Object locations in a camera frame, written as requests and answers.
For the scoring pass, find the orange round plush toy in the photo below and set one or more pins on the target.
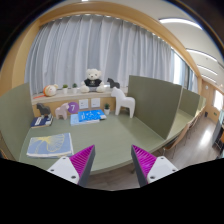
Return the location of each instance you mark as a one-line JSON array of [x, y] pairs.
[[50, 90]]

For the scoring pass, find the potted plant on sill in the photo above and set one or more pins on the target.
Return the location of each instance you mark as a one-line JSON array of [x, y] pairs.
[[65, 88], [74, 88]]

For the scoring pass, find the white teddy bear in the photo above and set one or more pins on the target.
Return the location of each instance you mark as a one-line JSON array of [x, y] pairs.
[[92, 82]]

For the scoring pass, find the right potted plant on sill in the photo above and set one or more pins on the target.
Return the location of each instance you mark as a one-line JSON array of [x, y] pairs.
[[74, 88]]

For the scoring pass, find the green desk partition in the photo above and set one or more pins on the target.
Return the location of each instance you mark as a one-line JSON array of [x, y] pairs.
[[157, 102], [16, 115]]

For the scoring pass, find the large white wooden horse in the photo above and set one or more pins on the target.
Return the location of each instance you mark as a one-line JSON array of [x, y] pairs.
[[123, 101]]

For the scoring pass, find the folded blue yellow towel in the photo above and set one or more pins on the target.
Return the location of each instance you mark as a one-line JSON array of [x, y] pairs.
[[50, 146]]

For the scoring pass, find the dark grey horse figure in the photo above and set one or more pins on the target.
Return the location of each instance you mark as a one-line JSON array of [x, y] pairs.
[[44, 110]]

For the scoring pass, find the black horse figure on sill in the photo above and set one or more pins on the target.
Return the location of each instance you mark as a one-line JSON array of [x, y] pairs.
[[113, 83]]

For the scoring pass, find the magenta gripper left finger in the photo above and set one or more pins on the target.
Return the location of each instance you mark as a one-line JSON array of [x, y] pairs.
[[76, 168]]

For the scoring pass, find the left potted plant on sill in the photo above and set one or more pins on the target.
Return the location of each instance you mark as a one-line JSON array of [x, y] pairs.
[[65, 88]]

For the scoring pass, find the dark blue book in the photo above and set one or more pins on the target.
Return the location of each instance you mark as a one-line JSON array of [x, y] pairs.
[[41, 122]]

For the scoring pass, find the green right desk partition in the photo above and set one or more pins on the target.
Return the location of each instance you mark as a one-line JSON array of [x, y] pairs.
[[157, 102]]

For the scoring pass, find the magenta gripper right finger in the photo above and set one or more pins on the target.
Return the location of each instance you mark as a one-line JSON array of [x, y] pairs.
[[150, 168]]

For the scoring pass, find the white curtain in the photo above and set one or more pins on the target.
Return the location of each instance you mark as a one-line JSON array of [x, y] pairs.
[[66, 48]]

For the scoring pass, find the green left desk partition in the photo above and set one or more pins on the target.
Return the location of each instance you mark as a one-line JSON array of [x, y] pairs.
[[16, 115]]

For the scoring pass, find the small pink wooden horse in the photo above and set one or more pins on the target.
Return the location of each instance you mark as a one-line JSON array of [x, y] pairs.
[[62, 111]]

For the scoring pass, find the small potted plant on desk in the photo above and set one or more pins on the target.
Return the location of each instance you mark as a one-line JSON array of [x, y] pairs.
[[106, 109]]

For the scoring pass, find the purple round number sign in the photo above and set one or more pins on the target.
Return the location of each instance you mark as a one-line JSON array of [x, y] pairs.
[[73, 107]]

